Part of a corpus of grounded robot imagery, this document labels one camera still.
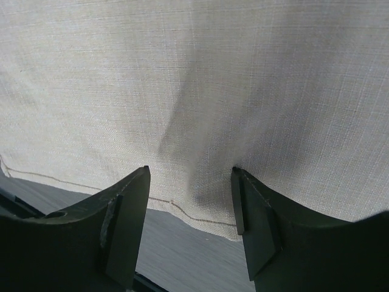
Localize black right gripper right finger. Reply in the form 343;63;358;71
231;167;388;291

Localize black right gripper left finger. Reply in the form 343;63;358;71
1;166;151;291

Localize beige cloth napkin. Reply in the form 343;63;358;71
1;1;388;240

